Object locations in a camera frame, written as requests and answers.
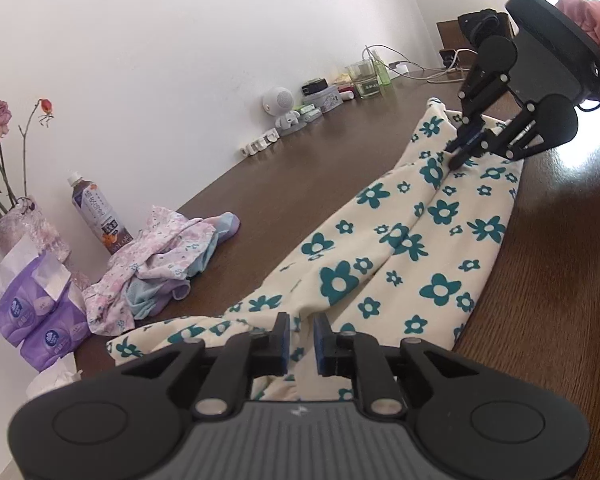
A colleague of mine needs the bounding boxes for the white robot-shaped speaker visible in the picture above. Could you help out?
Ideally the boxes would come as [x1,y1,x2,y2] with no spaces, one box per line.
[261,86,303,136]

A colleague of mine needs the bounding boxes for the cream dress with teal flowers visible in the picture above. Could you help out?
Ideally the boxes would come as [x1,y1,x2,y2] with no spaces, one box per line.
[106,97,528,403]

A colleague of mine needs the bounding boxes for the pink floral garment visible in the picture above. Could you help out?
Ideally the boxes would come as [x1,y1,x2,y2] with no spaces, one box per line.
[82,205,218,336]

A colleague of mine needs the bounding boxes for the white charging cable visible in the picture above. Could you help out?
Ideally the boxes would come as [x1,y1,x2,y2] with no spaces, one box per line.
[362,44,476,86]

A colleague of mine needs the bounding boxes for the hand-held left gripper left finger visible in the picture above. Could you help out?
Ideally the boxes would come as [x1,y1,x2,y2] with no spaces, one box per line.
[120,311,291,418]

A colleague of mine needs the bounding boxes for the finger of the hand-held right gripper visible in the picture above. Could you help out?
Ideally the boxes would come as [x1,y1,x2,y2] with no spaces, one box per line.
[467,101,546,162]
[445,62,512,170]

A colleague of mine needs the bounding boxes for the pile of pastel clothes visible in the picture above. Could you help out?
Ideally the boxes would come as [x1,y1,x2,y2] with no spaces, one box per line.
[127,211,241,321]

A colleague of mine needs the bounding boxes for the black bag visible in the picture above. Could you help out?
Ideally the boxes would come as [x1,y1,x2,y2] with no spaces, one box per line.
[457,9,511,53]

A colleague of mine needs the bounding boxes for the square glass cup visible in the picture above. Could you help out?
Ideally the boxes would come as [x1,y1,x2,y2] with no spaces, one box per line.
[347,60,383,100]

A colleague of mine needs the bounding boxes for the crumpled white tissue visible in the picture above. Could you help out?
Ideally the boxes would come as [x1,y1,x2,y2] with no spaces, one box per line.
[26,355,83,401]

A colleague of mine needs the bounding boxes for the plastic tea bottle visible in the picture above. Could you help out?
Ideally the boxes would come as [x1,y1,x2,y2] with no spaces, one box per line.
[67,171,133,256]

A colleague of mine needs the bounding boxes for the green spray bottle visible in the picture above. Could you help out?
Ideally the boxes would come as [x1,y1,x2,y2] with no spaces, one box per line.
[372,49,391,87]

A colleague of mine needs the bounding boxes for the white plastic clips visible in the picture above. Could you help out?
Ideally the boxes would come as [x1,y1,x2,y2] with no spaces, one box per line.
[240,130,280,157]

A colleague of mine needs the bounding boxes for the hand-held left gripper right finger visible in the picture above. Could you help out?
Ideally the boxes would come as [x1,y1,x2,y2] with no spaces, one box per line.
[312,312,481,418]

